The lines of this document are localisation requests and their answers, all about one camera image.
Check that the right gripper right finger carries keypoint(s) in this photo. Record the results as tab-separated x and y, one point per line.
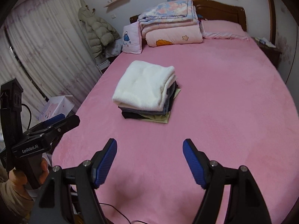
246	203

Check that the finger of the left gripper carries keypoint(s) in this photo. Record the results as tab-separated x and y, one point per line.
64	125
51	121

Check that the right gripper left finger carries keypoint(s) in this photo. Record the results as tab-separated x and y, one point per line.
54	204

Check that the white fluffy sweater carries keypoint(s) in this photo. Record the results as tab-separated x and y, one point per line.
144	86

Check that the person's left hand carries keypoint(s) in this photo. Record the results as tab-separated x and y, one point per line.
19	179

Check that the white cardboard box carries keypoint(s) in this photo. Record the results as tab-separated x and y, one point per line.
55	106

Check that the folded black garment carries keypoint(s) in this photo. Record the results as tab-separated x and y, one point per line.
136	114

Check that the white curtain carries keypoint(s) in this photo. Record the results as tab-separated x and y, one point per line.
43	46

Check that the folded light green garment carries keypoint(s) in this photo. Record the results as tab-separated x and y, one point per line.
162	118

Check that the beige puffer jacket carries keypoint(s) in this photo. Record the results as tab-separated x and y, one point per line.
100	33

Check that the pink bed sheet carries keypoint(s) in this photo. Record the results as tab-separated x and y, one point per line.
233	105

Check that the wooden nightstand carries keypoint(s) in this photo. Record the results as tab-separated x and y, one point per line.
273	54

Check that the floral folded blanket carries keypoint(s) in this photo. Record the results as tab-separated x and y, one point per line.
174	11

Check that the pink flat pillow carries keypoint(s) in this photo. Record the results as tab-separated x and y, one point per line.
222	29

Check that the dark wooden headboard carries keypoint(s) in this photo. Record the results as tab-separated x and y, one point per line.
213	10

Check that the floral wardrobe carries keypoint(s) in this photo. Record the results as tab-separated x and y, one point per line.
282	16

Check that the wall shelf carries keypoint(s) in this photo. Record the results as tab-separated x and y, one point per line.
116	0

